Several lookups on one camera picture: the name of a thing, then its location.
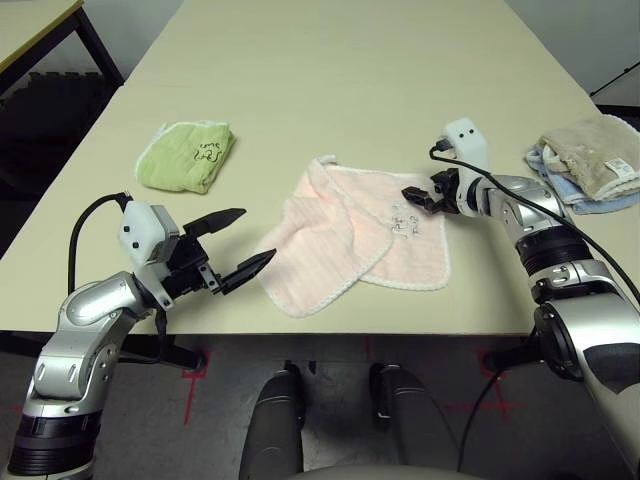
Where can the grey robot right leg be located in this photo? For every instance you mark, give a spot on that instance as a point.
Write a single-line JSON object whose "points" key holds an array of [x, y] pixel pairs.
{"points": [[415, 420]]}

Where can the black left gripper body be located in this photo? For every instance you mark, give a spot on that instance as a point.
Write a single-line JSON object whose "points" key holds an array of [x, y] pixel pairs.
{"points": [[187, 265]]}

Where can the light blue folded towel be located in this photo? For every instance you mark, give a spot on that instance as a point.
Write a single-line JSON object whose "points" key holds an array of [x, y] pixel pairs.
{"points": [[537, 162]]}

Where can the green folded towel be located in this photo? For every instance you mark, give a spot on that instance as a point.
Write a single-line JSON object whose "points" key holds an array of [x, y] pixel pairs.
{"points": [[170, 165]]}

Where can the pink terry towel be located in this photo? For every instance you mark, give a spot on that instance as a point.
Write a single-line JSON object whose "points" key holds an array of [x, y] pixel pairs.
{"points": [[320, 250]]}

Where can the grey robot leg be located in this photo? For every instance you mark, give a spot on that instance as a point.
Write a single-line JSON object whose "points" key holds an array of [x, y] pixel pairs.
{"points": [[272, 425], [415, 420]]}

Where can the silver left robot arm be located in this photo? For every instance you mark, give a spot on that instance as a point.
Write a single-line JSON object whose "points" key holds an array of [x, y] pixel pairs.
{"points": [[75, 320]]}

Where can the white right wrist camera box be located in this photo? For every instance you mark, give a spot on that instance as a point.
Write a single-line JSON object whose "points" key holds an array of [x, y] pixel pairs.
{"points": [[470, 145]]}

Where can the grey robot left leg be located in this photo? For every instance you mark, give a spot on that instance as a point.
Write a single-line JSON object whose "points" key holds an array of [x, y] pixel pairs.
{"points": [[272, 425]]}

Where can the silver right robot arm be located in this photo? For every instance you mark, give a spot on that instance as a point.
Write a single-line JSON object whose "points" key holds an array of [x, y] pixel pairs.
{"points": [[550, 240]]}

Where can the beige folded towel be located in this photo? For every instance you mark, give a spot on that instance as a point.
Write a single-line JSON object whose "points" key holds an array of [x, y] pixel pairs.
{"points": [[585, 145]]}

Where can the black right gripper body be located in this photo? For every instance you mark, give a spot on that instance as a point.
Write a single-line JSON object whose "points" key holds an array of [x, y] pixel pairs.
{"points": [[450, 192]]}

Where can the black tripod stand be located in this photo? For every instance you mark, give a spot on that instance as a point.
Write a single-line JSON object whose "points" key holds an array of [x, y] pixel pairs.
{"points": [[615, 79]]}

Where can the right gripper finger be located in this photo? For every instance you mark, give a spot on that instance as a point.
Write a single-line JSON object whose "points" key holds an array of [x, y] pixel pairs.
{"points": [[419, 193], [430, 206]]}

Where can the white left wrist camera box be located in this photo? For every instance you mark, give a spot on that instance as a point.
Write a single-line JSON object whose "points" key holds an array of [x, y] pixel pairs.
{"points": [[137, 230]]}

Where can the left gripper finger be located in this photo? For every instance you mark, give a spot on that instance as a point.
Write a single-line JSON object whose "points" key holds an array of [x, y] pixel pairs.
{"points": [[245, 272], [215, 222]]}

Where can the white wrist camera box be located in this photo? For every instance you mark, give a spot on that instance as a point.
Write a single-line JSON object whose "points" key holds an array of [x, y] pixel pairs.
{"points": [[470, 145], [137, 230]]}

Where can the beige table with black frame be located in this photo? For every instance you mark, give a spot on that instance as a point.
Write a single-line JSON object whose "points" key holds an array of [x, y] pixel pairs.
{"points": [[30, 25]]}

